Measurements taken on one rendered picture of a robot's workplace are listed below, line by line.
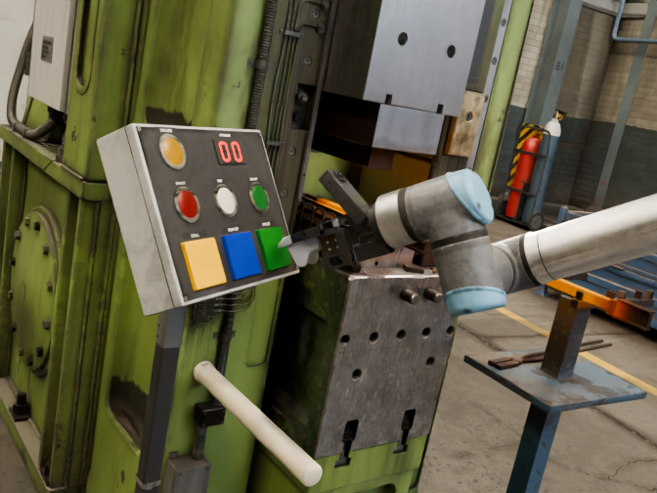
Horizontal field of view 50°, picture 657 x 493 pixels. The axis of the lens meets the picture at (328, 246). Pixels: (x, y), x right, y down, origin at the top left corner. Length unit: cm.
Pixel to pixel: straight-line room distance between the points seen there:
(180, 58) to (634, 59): 956
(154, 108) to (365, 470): 105
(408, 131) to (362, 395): 62
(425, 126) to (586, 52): 933
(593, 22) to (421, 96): 941
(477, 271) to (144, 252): 50
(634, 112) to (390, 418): 928
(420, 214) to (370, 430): 81
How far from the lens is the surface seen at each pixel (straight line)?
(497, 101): 203
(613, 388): 203
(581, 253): 115
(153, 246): 107
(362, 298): 157
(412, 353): 175
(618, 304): 174
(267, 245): 124
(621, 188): 1073
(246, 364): 173
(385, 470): 190
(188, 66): 176
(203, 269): 109
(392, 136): 158
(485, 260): 108
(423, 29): 160
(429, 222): 109
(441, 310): 177
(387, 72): 155
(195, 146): 117
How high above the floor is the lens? 131
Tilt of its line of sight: 13 degrees down
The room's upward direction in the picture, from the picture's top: 11 degrees clockwise
